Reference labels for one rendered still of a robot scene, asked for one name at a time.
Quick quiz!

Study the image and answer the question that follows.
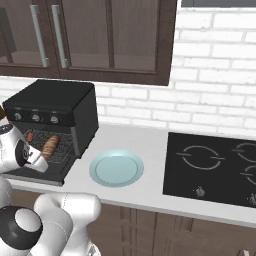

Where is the brown baguette bread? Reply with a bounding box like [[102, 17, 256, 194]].
[[41, 134, 62, 160]]

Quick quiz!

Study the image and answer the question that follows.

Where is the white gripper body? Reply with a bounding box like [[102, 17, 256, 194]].
[[27, 148, 50, 174]]

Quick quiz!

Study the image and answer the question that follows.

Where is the black toaster oven door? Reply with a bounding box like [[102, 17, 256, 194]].
[[5, 153, 78, 187]]

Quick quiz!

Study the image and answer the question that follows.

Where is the black hob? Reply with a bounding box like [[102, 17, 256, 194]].
[[162, 131, 256, 210]]

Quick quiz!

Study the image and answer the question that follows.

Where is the black toaster oven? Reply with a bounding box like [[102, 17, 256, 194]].
[[1, 79, 100, 187]]

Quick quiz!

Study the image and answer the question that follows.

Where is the light blue plate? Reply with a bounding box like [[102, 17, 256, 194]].
[[88, 149, 145, 189]]

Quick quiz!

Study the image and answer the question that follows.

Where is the silver cupboard handle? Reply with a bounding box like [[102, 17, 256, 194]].
[[51, 3, 70, 70], [29, 3, 51, 69]]

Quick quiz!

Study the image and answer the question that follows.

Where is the brown glass cupboard door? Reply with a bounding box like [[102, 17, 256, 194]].
[[45, 0, 178, 87], [0, 0, 61, 78]]

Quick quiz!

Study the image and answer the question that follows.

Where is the brown base cabinet door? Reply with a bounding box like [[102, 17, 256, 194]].
[[132, 207, 256, 256], [87, 201, 134, 256]]

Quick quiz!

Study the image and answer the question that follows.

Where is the grey range hood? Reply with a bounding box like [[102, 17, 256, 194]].
[[180, 0, 256, 9]]

